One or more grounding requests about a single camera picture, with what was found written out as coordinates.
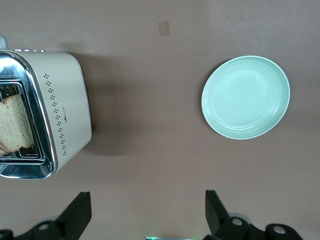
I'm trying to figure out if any cream and chrome toaster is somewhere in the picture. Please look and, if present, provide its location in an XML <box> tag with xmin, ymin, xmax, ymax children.
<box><xmin>0</xmin><ymin>34</ymin><xmax>93</xmax><ymax>180</ymax></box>

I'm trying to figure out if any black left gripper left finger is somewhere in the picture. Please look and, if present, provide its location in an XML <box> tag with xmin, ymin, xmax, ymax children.
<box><xmin>14</xmin><ymin>191</ymin><xmax>92</xmax><ymax>240</ymax></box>

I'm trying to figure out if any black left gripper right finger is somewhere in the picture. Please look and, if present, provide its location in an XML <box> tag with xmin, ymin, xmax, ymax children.
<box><xmin>203</xmin><ymin>189</ymin><xmax>253</xmax><ymax>240</ymax></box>

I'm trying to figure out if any small brown tape patch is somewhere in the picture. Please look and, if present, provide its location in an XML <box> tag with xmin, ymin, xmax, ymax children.
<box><xmin>157</xmin><ymin>20</ymin><xmax>172</xmax><ymax>37</ymax></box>

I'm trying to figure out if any brown bread slice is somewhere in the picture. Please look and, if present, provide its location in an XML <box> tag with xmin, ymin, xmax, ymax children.
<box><xmin>0</xmin><ymin>94</ymin><xmax>36</xmax><ymax>154</ymax></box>

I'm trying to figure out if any light green round plate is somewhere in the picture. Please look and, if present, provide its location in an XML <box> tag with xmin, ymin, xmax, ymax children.
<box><xmin>201</xmin><ymin>55</ymin><xmax>291</xmax><ymax>140</ymax></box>

